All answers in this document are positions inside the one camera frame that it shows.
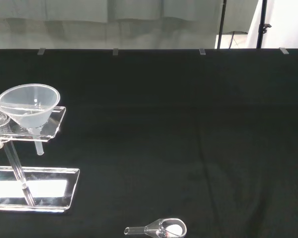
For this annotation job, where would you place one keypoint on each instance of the black tripod pole with clamp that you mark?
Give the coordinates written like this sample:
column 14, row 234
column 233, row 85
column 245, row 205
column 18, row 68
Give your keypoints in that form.
column 261, row 24

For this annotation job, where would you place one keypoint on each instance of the clear funnel stand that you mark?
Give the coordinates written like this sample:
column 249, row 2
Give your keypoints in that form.
column 52, row 198

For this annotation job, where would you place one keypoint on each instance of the pale board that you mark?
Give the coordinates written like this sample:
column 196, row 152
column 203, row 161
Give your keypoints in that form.
column 288, row 24

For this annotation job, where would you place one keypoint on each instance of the thin black tripod pole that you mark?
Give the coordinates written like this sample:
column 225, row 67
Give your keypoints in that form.
column 221, row 24

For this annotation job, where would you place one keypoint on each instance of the black bench cloth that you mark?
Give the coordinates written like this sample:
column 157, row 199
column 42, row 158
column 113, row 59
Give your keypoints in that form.
column 164, row 124

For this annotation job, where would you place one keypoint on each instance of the clear cloth clip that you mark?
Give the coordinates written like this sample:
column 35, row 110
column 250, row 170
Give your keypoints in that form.
column 41, row 51
column 284, row 50
column 203, row 51
column 115, row 52

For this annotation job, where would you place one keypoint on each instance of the glass weighing funnel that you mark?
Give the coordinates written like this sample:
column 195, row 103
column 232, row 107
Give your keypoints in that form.
column 172, row 228

